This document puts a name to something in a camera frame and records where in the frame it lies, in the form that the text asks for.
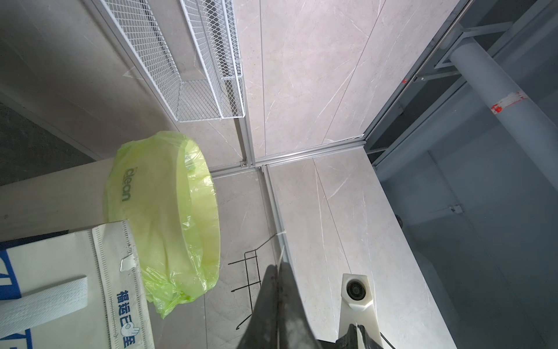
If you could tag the white wire mesh basket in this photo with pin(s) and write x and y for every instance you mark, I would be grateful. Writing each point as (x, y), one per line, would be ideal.
(188, 53)

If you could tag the blue white paper bag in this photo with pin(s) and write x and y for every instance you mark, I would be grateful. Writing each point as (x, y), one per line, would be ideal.
(75, 290)

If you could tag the black wire hook rack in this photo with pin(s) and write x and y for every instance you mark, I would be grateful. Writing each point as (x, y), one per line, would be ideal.
(248, 257)

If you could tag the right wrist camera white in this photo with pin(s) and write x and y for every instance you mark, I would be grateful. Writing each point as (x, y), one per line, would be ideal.
(358, 305)

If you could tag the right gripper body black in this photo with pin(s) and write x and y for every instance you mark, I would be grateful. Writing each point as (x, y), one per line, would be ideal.
(355, 338)

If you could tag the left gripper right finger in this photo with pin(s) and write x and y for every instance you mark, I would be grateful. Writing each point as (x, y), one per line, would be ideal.
(293, 327)

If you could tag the green trash bag liner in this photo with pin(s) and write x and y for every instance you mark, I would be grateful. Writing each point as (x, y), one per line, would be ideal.
(163, 187)

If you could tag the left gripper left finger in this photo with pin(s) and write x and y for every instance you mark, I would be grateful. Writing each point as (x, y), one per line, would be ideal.
(262, 330)

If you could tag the grey pipe red tape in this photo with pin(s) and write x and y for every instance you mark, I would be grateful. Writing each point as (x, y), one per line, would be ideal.
(530, 127)

